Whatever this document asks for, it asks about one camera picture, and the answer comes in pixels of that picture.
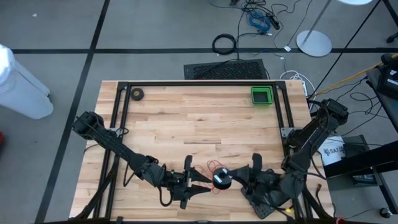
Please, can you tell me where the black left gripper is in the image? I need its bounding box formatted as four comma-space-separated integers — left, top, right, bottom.
164, 154, 213, 210

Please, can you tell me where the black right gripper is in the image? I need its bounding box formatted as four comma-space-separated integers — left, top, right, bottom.
228, 153, 282, 205

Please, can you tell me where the black wire spool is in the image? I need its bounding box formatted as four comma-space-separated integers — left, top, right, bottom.
212, 167, 233, 190

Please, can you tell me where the red cord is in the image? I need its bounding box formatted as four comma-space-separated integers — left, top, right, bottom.
193, 160, 226, 195

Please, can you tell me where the black screwdriver bit case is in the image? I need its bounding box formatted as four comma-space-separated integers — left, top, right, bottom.
241, 185, 295, 220

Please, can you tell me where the green plastic tray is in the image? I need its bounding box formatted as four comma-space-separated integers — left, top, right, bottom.
250, 85, 275, 107

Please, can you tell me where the black tape roll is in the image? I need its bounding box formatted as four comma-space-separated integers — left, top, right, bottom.
130, 88, 145, 101

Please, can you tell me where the black floor mat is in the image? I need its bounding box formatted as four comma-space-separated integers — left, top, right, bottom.
183, 58, 270, 80

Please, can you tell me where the black control box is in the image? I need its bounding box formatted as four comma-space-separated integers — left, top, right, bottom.
343, 134, 370, 159

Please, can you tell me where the black power strip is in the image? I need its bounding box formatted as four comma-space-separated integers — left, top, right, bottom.
266, 12, 281, 30

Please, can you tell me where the black equipment cart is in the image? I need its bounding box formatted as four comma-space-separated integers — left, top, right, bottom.
366, 52, 398, 134

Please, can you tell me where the white plastic bin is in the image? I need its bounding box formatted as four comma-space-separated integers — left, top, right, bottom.
0, 44, 54, 120

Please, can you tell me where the black desk frame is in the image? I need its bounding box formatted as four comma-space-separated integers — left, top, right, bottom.
323, 139, 398, 218

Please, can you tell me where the white cable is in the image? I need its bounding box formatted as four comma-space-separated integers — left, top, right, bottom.
279, 70, 312, 97

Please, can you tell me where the black coiled cable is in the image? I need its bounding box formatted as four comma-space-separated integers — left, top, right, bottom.
211, 33, 239, 56

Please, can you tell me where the yellow cable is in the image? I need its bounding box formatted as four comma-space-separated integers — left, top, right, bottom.
310, 53, 398, 97

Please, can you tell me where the blue coiled cable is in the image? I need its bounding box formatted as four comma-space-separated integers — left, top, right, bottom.
247, 11, 272, 32

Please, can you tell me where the thin black hanging cable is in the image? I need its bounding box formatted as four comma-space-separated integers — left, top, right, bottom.
307, 0, 384, 98

